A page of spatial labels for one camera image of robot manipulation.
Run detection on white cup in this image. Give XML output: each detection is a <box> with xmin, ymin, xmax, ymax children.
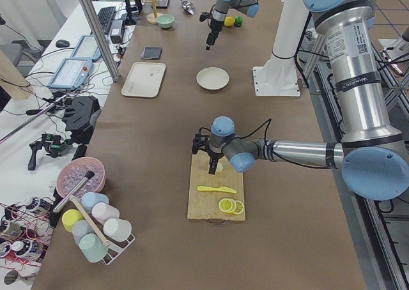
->
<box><xmin>103</xmin><ymin>218</ymin><xmax>132</xmax><ymax>241</ymax></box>

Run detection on near blue teach pendant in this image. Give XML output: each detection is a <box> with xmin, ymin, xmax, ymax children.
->
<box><xmin>47</xmin><ymin>57</ymin><xmax>93</xmax><ymax>90</ymax></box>

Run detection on grey folded cloth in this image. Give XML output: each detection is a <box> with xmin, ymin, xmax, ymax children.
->
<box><xmin>141</xmin><ymin>47</ymin><xmax>162</xmax><ymax>60</ymax></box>

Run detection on cream round plate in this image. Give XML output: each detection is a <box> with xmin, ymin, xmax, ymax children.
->
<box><xmin>196</xmin><ymin>67</ymin><xmax>229</xmax><ymax>91</ymax></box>

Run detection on yellow lemon near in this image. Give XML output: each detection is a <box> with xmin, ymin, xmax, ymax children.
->
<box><xmin>224</xmin><ymin>16</ymin><xmax>235</xmax><ymax>27</ymax></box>

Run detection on far blue teach pendant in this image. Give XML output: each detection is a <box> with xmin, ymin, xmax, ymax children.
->
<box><xmin>71</xmin><ymin>34</ymin><xmax>101</xmax><ymax>62</ymax></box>

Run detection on green lime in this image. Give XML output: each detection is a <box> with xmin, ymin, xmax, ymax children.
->
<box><xmin>234</xmin><ymin>16</ymin><xmax>243</xmax><ymax>27</ymax></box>

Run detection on yellow plastic knife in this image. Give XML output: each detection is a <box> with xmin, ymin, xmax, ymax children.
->
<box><xmin>197</xmin><ymin>185</ymin><xmax>237</xmax><ymax>194</ymax></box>

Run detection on lemon slices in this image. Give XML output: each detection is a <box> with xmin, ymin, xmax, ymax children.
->
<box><xmin>218</xmin><ymin>198</ymin><xmax>245</xmax><ymax>215</ymax></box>

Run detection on white steamed bun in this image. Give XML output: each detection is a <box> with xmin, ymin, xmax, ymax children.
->
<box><xmin>216</xmin><ymin>162</ymin><xmax>224</xmax><ymax>172</ymax></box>

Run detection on pink cup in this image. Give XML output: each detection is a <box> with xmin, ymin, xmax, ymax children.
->
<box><xmin>91</xmin><ymin>202</ymin><xmax>120</xmax><ymax>225</ymax></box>

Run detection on blue teach pendant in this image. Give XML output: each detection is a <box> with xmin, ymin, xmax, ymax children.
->
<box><xmin>71</xmin><ymin>34</ymin><xmax>101</xmax><ymax>62</ymax></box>
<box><xmin>47</xmin><ymin>57</ymin><xmax>93</xmax><ymax>90</ymax></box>

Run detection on metal rod black tip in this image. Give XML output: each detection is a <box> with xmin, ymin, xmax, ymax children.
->
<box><xmin>52</xmin><ymin>171</ymin><xmax>95</xmax><ymax>214</ymax></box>

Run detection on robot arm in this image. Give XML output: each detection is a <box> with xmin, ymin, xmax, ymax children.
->
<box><xmin>199</xmin><ymin>0</ymin><xmax>260</xmax><ymax>50</ymax></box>
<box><xmin>193</xmin><ymin>0</ymin><xmax>408</xmax><ymax>201</ymax></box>

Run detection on wooden mug tree stand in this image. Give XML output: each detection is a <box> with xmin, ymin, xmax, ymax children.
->
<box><xmin>145</xmin><ymin>0</ymin><xmax>163</xmax><ymax>24</ymax></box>

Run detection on pink bowl of ice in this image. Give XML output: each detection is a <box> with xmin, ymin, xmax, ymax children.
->
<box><xmin>56</xmin><ymin>156</ymin><xmax>105</xmax><ymax>199</ymax></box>

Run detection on white cup rack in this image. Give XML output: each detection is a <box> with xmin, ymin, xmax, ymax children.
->
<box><xmin>102</xmin><ymin>234</ymin><xmax>136</xmax><ymax>265</ymax></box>

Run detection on mint green cup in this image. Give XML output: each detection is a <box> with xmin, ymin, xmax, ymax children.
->
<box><xmin>79</xmin><ymin>233</ymin><xmax>108</xmax><ymax>263</ymax></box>

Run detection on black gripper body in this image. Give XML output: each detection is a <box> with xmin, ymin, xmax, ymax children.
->
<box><xmin>208</xmin><ymin>150</ymin><xmax>223</xmax><ymax>165</ymax></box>
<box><xmin>210</xmin><ymin>19</ymin><xmax>222</xmax><ymax>36</ymax></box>

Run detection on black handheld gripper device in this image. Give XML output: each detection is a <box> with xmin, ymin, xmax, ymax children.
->
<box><xmin>27</xmin><ymin>133</ymin><xmax>73</xmax><ymax>171</ymax></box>

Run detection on white camera pillar base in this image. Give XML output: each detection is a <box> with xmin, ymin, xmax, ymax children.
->
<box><xmin>252</xmin><ymin>0</ymin><xmax>310</xmax><ymax>97</ymax></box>

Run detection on black computer mouse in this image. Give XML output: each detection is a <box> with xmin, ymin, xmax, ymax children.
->
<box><xmin>55</xmin><ymin>40</ymin><xmax>70</xmax><ymax>48</ymax></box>

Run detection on cream rabbit tray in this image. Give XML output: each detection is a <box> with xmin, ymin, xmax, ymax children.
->
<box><xmin>121</xmin><ymin>62</ymin><xmax>166</xmax><ymax>98</ymax></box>

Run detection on black keyboard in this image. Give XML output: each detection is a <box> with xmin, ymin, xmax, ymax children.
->
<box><xmin>97</xmin><ymin>6</ymin><xmax>116</xmax><ymax>34</ymax></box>

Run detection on blue cup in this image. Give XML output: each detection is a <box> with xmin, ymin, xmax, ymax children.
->
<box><xmin>81</xmin><ymin>192</ymin><xmax>109</xmax><ymax>213</ymax></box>

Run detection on aluminium frame post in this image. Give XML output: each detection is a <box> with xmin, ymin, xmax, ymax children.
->
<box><xmin>79</xmin><ymin>0</ymin><xmax>120</xmax><ymax>82</ymax></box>

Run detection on metal scoop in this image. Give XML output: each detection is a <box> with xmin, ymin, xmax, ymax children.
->
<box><xmin>179</xmin><ymin>0</ymin><xmax>196</xmax><ymax>15</ymax></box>

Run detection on bamboo cutting board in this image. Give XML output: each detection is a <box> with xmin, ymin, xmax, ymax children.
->
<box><xmin>187</xmin><ymin>151</ymin><xmax>245</xmax><ymax>222</ymax></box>

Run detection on mint green bowl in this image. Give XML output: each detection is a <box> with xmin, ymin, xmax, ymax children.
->
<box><xmin>157</xmin><ymin>14</ymin><xmax>175</xmax><ymax>29</ymax></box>

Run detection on grey cup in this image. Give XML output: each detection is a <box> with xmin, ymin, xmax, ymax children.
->
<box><xmin>72</xmin><ymin>220</ymin><xmax>94</xmax><ymax>245</ymax></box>

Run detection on yellow cup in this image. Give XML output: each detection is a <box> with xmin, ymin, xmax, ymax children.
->
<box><xmin>61</xmin><ymin>209</ymin><xmax>84</xmax><ymax>233</ymax></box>

